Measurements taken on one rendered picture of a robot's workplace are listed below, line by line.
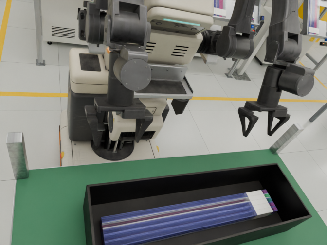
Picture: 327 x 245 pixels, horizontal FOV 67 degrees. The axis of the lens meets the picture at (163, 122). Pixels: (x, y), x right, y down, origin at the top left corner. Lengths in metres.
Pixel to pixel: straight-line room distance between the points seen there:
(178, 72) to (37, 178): 0.58
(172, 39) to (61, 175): 0.54
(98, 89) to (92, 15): 0.65
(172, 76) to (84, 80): 0.48
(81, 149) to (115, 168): 0.87
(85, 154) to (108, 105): 1.07
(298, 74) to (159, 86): 0.45
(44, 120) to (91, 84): 0.92
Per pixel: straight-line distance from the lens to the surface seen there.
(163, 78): 0.94
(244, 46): 0.88
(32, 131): 2.05
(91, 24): 0.68
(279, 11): 0.76
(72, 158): 1.56
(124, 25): 0.50
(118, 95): 0.52
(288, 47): 0.73
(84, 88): 1.28
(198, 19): 0.78
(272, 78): 0.73
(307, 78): 0.70
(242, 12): 0.88
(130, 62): 0.43
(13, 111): 2.20
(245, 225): 0.80
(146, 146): 1.68
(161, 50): 0.88
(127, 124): 1.06
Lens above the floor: 1.57
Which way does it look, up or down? 44 degrees down
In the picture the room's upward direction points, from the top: 24 degrees clockwise
